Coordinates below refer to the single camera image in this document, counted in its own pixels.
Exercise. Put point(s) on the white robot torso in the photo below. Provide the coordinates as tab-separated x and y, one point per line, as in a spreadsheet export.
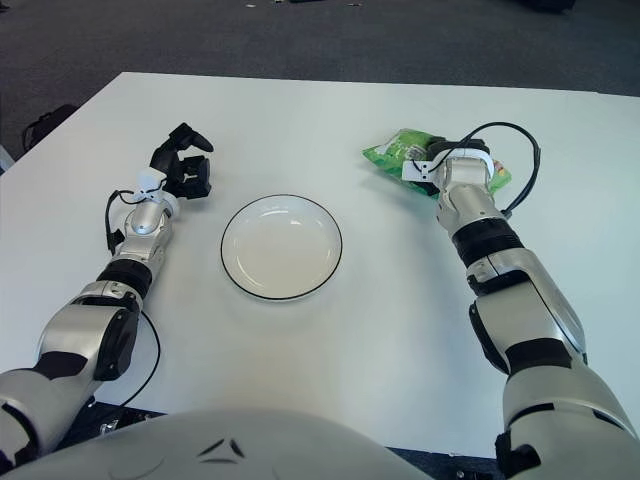
225	450

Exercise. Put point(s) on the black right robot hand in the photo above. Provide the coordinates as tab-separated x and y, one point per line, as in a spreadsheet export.
450	147

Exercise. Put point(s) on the white table leg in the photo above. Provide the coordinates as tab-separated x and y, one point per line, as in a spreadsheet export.
5	159

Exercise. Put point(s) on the metal bracket with screws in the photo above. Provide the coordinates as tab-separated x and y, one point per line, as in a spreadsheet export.
107	426

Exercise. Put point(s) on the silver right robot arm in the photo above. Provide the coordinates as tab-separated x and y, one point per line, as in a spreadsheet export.
475	200

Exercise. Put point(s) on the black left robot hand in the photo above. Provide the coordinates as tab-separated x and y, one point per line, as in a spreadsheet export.
175	175

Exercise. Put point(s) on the green snack bag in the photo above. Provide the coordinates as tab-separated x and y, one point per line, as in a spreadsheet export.
395	155

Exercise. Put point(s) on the white plate with black rim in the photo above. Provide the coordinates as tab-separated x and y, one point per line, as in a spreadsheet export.
280	250

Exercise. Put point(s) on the black bag on floor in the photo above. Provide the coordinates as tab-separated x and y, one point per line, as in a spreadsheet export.
50	120

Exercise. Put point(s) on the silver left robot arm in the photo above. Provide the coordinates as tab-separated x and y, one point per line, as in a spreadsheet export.
140	225

